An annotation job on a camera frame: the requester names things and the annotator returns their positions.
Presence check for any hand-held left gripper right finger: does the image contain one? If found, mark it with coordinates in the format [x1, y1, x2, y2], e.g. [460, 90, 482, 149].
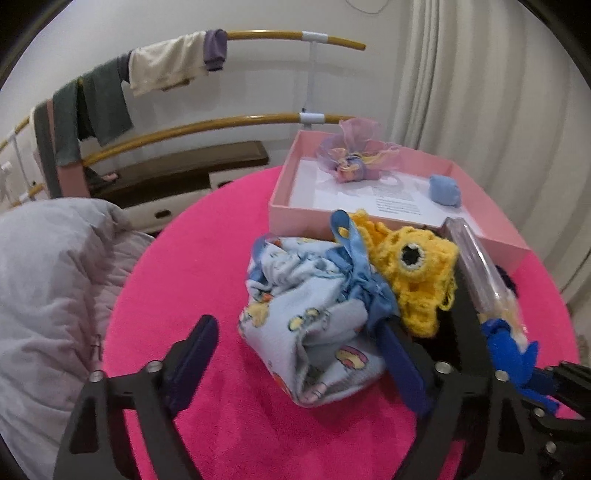
[379, 320, 541, 480]

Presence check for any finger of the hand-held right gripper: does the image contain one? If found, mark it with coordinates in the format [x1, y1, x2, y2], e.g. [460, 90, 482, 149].
[536, 361, 591, 416]
[522, 399, 591, 480]

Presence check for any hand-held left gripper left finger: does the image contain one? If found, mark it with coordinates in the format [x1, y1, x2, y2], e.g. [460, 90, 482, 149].
[53, 314, 220, 480]

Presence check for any royal blue scrunchie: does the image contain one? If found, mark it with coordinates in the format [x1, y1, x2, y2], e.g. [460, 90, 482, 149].
[480, 316, 561, 414]

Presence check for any yellow crochet toy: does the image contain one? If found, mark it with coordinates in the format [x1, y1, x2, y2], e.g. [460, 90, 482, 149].
[348, 210, 460, 337]

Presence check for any light blue printed drawstring bag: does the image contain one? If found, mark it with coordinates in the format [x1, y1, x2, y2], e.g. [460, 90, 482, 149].
[238, 210, 400, 407]

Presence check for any clear bag of cotton swabs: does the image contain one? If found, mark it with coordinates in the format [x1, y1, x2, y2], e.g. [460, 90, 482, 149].
[443, 217, 527, 333]

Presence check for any pink cardboard box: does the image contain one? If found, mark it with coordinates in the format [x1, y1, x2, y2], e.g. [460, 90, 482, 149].
[269, 130, 532, 273]

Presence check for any grey duvet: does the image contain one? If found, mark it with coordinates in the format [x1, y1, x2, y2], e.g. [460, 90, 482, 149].
[0, 198, 155, 480]

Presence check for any white paper sheet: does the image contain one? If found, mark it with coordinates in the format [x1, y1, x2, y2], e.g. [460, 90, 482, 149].
[288, 159, 467, 229]

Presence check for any light blue scrunchie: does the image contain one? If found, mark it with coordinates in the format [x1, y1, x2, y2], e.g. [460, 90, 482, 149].
[429, 174, 462, 208]

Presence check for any low bench with drawers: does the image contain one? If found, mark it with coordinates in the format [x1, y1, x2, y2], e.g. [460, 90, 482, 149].
[88, 141, 271, 236]

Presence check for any pink and grey garment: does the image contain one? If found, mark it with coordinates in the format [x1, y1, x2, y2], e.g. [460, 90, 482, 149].
[32, 99, 93, 199]

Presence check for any purple organza pouch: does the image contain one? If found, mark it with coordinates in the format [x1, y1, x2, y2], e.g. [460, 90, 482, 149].
[316, 117, 402, 183]

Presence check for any grey-green garment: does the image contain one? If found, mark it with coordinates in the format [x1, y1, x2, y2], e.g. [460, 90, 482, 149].
[52, 83, 88, 168]

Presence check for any dark grey towel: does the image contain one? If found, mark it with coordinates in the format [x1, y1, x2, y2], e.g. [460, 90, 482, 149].
[76, 53, 134, 146]

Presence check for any white curtain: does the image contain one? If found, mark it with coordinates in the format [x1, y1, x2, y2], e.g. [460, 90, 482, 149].
[388, 0, 591, 305]

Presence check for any cream garment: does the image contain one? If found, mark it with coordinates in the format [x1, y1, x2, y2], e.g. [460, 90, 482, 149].
[128, 32, 209, 97]

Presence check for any purple garment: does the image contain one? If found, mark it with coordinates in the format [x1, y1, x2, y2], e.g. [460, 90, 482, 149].
[203, 29, 228, 71]

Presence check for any wooden barre rail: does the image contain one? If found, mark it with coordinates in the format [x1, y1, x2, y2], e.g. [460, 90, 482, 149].
[0, 30, 366, 151]
[9, 113, 356, 208]

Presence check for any white barre post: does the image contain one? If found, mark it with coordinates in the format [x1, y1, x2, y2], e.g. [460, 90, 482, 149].
[300, 31, 329, 130]
[0, 131, 26, 204]

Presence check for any wall cable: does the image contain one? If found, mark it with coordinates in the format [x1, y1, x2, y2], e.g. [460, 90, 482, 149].
[344, 0, 389, 14]

